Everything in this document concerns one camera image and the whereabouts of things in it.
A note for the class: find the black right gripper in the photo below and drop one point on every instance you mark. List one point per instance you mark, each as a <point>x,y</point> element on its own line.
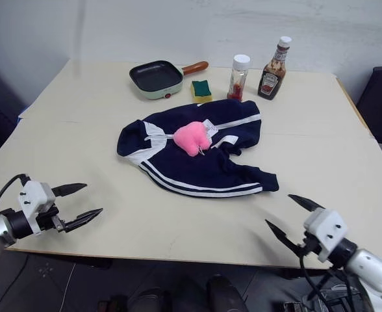
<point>309,245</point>

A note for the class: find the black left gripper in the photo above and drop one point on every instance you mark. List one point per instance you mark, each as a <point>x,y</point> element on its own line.
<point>48,221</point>

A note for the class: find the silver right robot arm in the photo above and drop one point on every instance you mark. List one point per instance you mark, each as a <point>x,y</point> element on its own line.
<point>369,266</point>

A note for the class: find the navy jacket with white stripes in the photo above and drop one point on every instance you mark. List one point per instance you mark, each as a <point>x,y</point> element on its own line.
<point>210,169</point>

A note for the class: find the pink plush toy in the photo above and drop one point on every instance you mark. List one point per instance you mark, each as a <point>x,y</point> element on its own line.
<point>191,138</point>

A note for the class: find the black chair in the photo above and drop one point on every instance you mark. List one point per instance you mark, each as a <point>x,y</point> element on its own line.
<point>381,104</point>

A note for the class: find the brown ketchup bottle white cap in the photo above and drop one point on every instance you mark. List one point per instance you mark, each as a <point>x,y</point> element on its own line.
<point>273,76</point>

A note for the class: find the green square electric pan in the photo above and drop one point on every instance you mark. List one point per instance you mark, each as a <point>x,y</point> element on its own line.
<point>157,79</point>

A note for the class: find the clear jar with white cap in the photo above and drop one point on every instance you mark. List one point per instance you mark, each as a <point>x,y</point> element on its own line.
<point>239,78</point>

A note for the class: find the yellow and green sponge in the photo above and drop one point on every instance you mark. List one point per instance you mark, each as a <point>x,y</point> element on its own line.
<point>201,91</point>

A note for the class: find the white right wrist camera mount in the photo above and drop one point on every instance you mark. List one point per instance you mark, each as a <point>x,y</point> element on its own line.
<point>325,227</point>

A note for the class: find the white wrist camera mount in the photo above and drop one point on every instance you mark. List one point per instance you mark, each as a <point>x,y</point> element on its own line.
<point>325,227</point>
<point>33,196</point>

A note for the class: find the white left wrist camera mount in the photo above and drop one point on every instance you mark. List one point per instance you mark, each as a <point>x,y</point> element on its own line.
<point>33,196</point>

